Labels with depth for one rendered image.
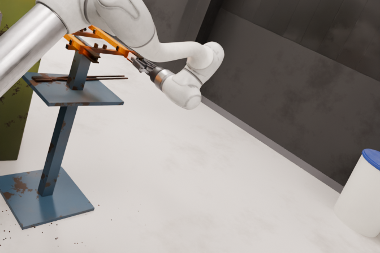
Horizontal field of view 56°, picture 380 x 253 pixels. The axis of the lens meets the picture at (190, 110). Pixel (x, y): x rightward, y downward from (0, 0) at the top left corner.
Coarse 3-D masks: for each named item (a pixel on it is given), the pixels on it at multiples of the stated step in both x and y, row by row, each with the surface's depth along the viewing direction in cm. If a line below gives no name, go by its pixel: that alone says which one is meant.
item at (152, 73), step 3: (147, 69) 151; (150, 69) 152; (153, 69) 150; (156, 69) 150; (159, 69) 149; (162, 69) 150; (150, 72) 150; (153, 72) 150; (156, 72) 149; (150, 75) 150; (153, 75) 149; (156, 75) 149; (150, 78) 151; (153, 78) 149; (153, 81) 150
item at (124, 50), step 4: (92, 28) 183; (96, 28) 182; (100, 32) 178; (104, 32) 180; (100, 36) 178; (104, 36) 176; (108, 36) 176; (108, 40) 174; (112, 40) 172; (112, 44) 172; (116, 44) 169; (120, 44) 172; (120, 48) 167; (124, 48) 168; (120, 52) 167; (124, 52) 165; (128, 52) 164; (132, 52) 163; (124, 56) 164; (140, 56) 161; (128, 60) 164; (140, 60) 160
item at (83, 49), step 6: (66, 36) 154; (72, 36) 154; (78, 42) 149; (78, 48) 148; (84, 48) 144; (90, 48) 147; (84, 54) 145; (90, 54) 142; (96, 54) 142; (90, 60) 142; (96, 60) 141
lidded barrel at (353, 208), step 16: (368, 160) 283; (352, 176) 299; (368, 176) 282; (352, 192) 293; (368, 192) 282; (336, 208) 307; (352, 208) 291; (368, 208) 283; (352, 224) 292; (368, 224) 287
